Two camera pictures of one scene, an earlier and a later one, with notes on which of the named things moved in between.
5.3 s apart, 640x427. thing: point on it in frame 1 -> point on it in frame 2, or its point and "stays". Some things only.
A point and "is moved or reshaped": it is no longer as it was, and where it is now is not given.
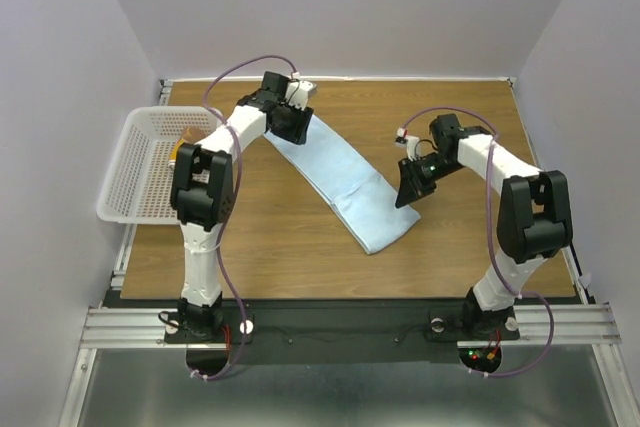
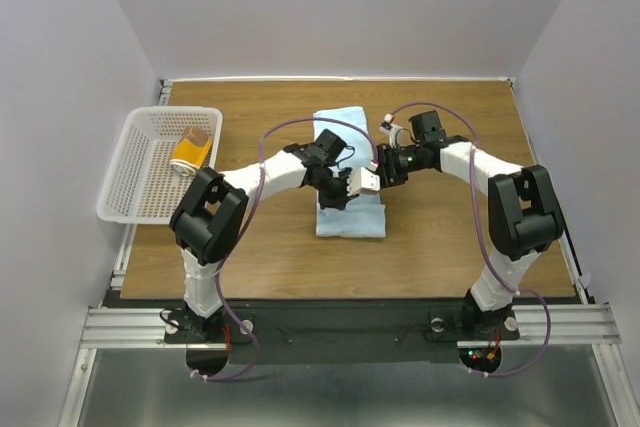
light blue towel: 360,202 is moved or reshaped
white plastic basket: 138,184 stays
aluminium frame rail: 539,325 stays
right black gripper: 407,193 -> 389,175
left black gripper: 298,133 -> 340,199
